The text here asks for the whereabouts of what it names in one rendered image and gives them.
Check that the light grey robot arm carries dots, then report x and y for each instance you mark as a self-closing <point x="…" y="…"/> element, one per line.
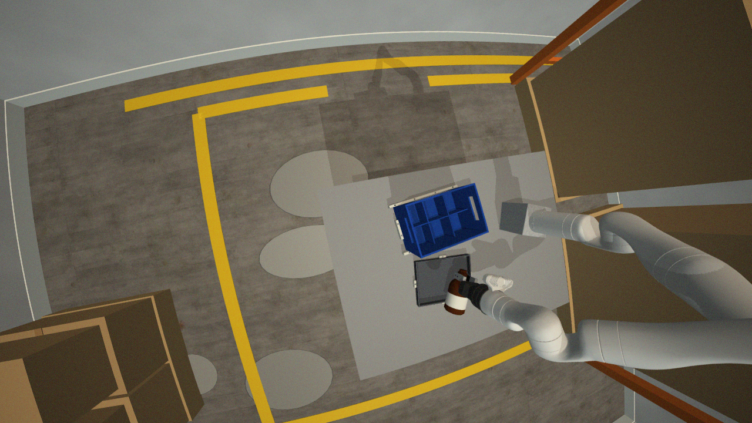
<point x="712" y="287"/>

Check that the blue divided crate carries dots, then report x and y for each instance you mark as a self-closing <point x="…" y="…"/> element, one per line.
<point x="441" y="221"/>

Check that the brown glass bottle with white label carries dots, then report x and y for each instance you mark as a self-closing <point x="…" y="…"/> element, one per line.
<point x="454" y="302"/>

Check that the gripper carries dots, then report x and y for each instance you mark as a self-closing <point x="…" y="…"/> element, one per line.
<point x="483" y="296"/>

